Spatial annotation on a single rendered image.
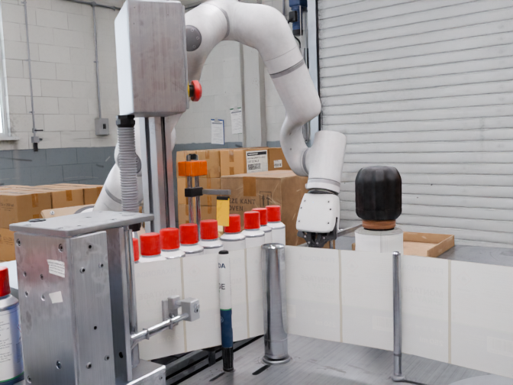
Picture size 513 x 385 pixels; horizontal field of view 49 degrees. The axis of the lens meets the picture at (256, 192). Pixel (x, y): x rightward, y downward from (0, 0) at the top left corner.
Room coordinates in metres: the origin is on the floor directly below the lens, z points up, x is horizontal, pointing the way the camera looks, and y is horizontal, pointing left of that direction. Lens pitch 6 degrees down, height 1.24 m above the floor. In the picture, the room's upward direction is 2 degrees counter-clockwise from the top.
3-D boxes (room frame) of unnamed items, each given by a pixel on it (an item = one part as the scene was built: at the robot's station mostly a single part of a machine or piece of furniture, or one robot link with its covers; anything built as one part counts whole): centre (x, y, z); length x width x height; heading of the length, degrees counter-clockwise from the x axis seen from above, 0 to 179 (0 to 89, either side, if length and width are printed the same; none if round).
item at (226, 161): (5.43, 0.09, 0.57); 1.20 x 0.85 x 1.14; 142
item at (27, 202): (4.59, 1.86, 0.45); 1.20 x 0.84 x 0.89; 51
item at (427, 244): (1.91, -0.51, 0.85); 0.30 x 0.26 x 0.04; 146
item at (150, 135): (1.14, 0.20, 1.16); 0.04 x 0.04 x 0.67; 56
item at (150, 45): (1.05, 0.19, 1.38); 0.17 x 0.10 x 0.19; 21
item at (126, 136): (1.01, 0.23, 1.18); 0.04 x 0.04 x 0.21
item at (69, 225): (0.69, 0.21, 1.14); 0.14 x 0.11 x 0.01; 146
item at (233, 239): (1.11, 0.05, 0.98); 0.05 x 0.05 x 0.20
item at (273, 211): (1.23, -0.04, 0.98); 0.05 x 0.05 x 0.20
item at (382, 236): (1.00, -0.22, 1.03); 0.09 x 0.09 x 0.30
